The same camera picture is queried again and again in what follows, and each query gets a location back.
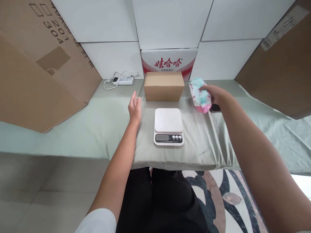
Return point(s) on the person's right hand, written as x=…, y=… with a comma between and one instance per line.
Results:
x=214, y=93

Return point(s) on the pale green table cloth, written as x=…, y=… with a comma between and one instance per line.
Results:
x=170, y=128

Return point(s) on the white and red carton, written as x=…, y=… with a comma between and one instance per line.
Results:
x=168, y=63

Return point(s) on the person's left hand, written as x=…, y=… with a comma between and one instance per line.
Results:
x=134, y=108

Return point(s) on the pastel wet wipes packet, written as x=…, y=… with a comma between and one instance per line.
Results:
x=200, y=95

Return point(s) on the dark smartphone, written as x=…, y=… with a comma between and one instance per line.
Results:
x=215, y=107

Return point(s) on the large printed brown cardboard box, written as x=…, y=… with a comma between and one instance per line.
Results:
x=41, y=65

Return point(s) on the small brown cardboard box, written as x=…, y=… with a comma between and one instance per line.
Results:
x=163, y=86

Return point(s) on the stack of white cartons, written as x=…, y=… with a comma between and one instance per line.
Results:
x=170, y=31

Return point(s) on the white digital kitchen scale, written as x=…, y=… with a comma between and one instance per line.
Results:
x=168, y=126

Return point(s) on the large brown box with label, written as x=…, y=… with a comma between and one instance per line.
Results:
x=279, y=65

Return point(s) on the person's legs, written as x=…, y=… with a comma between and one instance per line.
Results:
x=160, y=201

